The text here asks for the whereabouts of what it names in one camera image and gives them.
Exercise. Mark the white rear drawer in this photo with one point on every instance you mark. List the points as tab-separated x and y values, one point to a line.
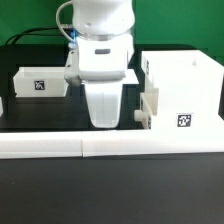
40	82

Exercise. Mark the white drawer cabinet box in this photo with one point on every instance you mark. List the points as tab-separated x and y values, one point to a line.
182	89

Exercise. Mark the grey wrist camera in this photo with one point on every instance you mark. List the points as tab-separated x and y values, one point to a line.
71	70

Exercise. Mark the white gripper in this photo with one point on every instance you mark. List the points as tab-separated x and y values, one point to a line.
104	102

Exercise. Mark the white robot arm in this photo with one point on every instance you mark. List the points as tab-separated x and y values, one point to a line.
100	49

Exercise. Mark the white front fence rail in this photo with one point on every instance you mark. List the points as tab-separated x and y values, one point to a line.
108	143

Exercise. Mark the white drawer with knob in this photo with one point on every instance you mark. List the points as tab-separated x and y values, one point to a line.
148	108

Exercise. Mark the white marker sheet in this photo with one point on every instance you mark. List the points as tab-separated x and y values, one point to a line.
130	77

